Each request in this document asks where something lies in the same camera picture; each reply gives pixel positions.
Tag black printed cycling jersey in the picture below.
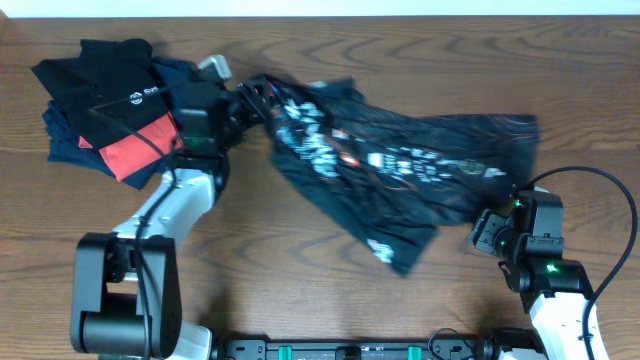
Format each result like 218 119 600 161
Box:
265 78 539 276

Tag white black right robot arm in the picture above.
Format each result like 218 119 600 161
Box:
468 190 608 359

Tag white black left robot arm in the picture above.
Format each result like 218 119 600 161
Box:
70 78 270 359

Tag navy folded shirt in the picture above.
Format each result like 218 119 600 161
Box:
42 57 194 190

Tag red folded shirt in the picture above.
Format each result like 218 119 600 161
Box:
99 112 183 181

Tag black folded polo shirt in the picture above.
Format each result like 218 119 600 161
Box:
32 38 169 150

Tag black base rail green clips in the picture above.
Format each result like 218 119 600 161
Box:
209 329 492 360

